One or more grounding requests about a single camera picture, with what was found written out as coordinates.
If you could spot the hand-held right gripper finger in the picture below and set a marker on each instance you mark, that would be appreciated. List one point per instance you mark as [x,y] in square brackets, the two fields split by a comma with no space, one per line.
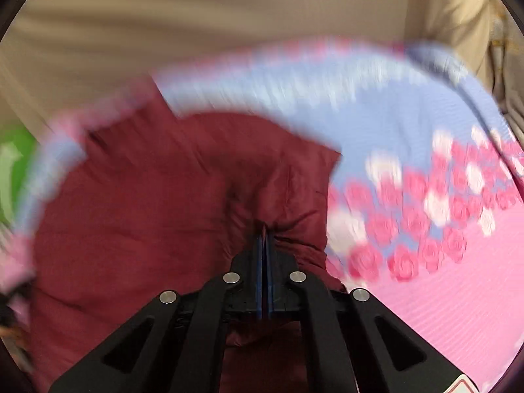
[260,262]
[268,262]

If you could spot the maroon quilted puffer jacket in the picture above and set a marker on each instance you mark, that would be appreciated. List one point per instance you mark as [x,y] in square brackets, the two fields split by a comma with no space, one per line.
[155,196]

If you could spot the pink blue floral blanket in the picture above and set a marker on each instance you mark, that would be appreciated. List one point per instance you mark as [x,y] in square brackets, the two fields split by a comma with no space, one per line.
[409,139]

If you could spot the beige backdrop cloth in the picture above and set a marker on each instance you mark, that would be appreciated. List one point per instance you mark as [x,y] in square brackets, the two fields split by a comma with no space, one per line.
[204,20]

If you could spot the green cloth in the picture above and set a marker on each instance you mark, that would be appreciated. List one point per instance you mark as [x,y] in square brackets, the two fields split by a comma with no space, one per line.
[16,163]

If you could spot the cream patterned cloth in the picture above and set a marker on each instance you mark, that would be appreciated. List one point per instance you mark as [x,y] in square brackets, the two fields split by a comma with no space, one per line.
[507,69]

